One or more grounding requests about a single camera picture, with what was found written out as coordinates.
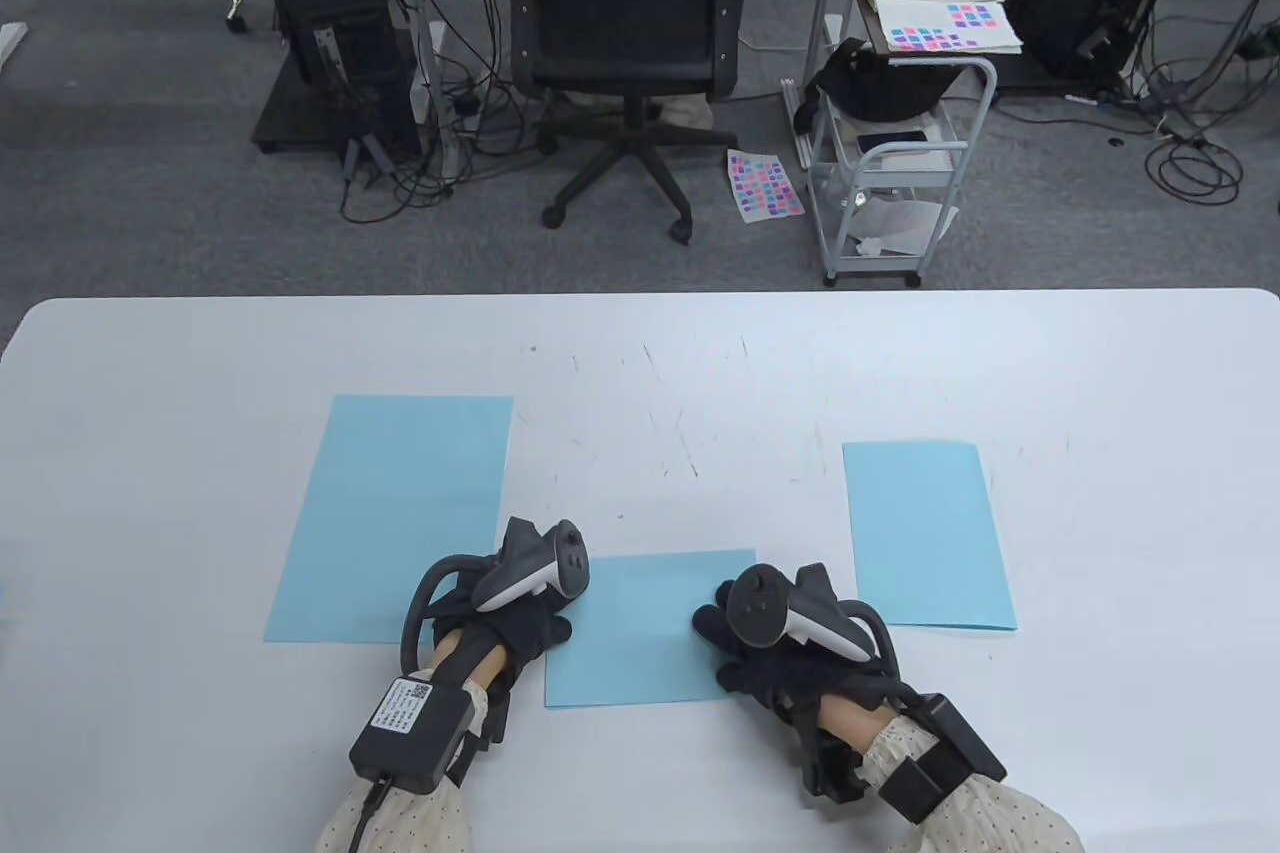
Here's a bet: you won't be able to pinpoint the person's right hand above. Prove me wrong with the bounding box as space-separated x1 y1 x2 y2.
692 565 901 724

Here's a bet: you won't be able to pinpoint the person's left hand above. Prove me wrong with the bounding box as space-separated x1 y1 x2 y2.
430 543 591 694

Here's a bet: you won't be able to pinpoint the light blue paper sheet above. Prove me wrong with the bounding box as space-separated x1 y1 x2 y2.
263 395 515 644
843 441 1019 634
545 550 758 709

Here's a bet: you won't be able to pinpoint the person's right forearm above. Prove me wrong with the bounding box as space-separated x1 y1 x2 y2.
815 693 1086 853

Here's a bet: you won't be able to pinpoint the person's left forearm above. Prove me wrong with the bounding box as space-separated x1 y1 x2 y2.
318 643 513 853

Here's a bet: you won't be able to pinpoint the right black white controller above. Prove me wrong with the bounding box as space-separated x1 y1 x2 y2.
727 563 896 684

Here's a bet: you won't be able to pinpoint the white metal cart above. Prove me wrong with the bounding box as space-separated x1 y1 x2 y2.
805 13 999 286

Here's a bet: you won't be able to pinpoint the white loose papers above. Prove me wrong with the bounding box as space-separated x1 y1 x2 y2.
850 198 959 256

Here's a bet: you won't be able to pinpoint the colourful sticker sheet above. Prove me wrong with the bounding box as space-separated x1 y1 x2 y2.
875 0 1025 56
726 149 806 222

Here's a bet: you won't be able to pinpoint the black platform base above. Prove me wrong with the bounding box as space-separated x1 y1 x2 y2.
250 53 421 156

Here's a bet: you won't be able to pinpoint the black bag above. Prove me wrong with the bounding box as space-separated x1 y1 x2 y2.
795 38 956 134

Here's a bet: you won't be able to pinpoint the left black wrist camera module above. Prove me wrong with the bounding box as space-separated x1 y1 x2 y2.
348 676 481 791

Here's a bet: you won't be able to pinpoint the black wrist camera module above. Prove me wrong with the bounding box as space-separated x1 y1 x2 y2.
348 676 481 791
800 693 1009 826

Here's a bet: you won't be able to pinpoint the right black wrist camera module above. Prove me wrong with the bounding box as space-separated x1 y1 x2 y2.
800 693 1009 826

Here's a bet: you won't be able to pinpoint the black cable bundle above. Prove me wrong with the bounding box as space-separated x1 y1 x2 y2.
338 0 546 226

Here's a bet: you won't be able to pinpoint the black cable coil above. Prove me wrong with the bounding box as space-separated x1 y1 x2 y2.
1145 133 1244 206

